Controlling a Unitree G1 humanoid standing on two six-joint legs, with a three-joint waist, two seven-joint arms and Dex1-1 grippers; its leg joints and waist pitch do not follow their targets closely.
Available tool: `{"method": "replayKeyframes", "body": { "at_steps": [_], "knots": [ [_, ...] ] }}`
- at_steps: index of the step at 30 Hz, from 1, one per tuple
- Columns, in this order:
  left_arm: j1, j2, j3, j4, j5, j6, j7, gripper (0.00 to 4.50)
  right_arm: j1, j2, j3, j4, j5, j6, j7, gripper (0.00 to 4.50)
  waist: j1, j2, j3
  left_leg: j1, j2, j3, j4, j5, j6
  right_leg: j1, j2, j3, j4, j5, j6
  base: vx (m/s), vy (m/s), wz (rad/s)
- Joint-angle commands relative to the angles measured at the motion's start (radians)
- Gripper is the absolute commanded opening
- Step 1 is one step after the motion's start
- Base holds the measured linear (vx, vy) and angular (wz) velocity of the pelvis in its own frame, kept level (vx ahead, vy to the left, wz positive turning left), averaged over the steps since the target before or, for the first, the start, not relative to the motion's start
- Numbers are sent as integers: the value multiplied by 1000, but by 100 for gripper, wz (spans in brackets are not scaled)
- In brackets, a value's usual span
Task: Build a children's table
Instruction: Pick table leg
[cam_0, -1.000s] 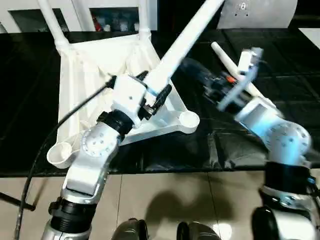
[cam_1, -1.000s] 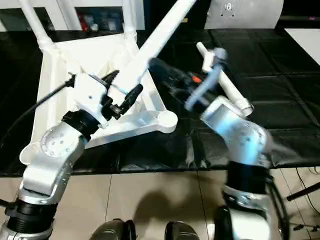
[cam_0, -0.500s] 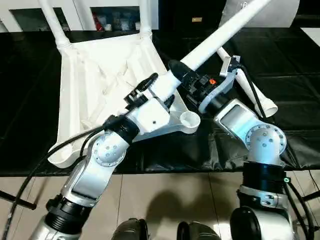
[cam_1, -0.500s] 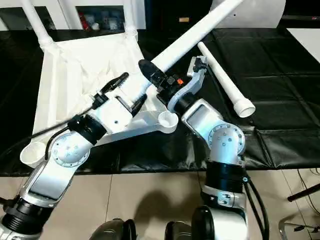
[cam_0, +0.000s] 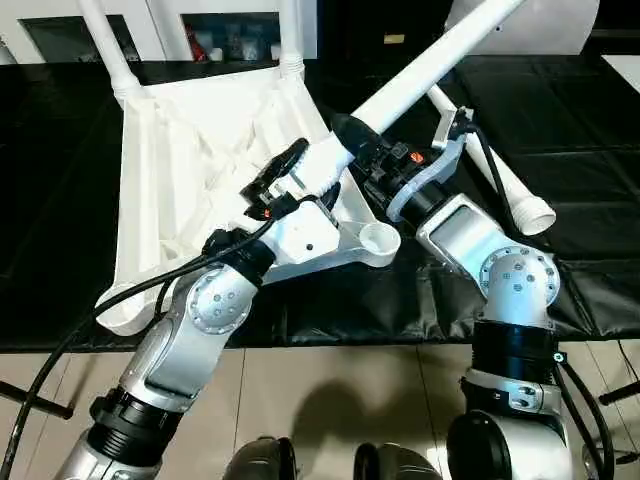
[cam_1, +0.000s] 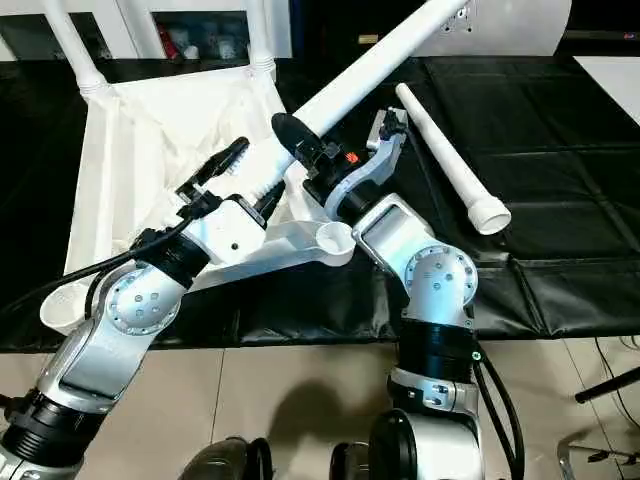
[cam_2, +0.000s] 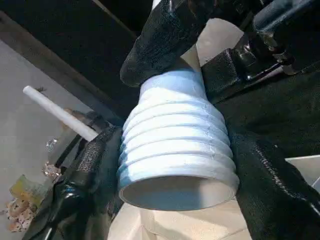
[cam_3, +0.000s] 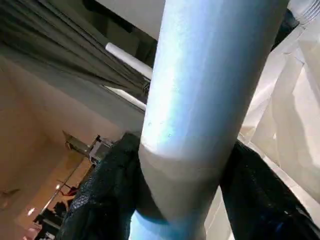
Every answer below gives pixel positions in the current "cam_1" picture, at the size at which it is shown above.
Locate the white plastic table top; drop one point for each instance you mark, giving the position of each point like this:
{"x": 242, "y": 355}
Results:
{"x": 125, "y": 140}

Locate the white plastic table leg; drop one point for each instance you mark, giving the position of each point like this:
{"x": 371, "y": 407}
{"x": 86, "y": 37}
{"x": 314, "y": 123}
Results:
{"x": 260, "y": 35}
{"x": 375, "y": 60}
{"x": 80, "y": 45}
{"x": 450, "y": 155}

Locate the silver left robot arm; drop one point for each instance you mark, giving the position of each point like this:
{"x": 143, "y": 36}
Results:
{"x": 110, "y": 320}

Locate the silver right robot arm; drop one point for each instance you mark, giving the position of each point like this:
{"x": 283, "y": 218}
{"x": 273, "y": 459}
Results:
{"x": 430, "y": 280}

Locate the glossy black box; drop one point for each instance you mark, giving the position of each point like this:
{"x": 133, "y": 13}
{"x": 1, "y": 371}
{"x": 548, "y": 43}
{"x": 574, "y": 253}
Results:
{"x": 350, "y": 25}

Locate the white cabinet with glass doors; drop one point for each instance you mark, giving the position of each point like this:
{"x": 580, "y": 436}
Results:
{"x": 140, "y": 25}

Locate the black table mat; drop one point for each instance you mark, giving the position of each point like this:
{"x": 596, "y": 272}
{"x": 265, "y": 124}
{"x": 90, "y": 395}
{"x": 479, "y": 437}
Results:
{"x": 550, "y": 150}

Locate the dark left robot foot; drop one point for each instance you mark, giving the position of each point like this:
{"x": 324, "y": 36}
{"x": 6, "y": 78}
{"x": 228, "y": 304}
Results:
{"x": 225, "y": 460}

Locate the dark robot foot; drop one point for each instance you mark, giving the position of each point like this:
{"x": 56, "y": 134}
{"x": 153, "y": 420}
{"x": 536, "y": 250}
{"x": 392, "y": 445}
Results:
{"x": 225, "y": 460}
{"x": 350, "y": 462}

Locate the dark right robot foot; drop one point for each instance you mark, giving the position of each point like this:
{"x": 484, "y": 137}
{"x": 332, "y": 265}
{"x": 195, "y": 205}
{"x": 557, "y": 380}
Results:
{"x": 350, "y": 462}

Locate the white flat board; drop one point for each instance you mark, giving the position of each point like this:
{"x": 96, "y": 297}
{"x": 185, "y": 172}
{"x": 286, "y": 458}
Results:
{"x": 615, "y": 80}

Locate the black tripod leg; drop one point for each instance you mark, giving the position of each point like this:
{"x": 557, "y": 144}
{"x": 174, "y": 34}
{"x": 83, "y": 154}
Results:
{"x": 610, "y": 387}

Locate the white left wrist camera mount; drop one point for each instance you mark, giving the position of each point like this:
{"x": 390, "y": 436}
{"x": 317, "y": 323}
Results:
{"x": 230, "y": 230}

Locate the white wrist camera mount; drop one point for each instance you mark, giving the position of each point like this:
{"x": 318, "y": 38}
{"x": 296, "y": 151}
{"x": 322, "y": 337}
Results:
{"x": 380, "y": 155}
{"x": 230, "y": 230}

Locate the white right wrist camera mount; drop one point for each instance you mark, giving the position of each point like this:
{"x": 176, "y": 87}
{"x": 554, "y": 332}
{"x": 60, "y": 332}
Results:
{"x": 380, "y": 155}

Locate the white panel with round mount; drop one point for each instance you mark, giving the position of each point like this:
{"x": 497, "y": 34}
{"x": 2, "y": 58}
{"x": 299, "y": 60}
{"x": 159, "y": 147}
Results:
{"x": 515, "y": 30}

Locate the chrome tube frame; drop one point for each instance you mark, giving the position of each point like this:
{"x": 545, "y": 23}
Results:
{"x": 590, "y": 460}

